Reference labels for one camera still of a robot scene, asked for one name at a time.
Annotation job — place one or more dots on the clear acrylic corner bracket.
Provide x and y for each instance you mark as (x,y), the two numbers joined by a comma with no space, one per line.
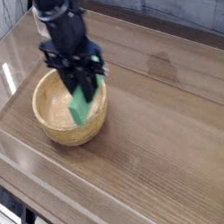
(42,29)

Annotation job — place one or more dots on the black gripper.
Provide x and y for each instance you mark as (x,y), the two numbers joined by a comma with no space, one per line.
(70,51)

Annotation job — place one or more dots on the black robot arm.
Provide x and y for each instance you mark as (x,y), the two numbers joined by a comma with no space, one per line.
(56,5)

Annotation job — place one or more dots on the wooden bowl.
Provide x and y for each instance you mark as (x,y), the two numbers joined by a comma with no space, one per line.
(50,104)

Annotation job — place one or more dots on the green rectangular block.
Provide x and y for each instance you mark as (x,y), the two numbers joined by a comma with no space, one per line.
(79,107)

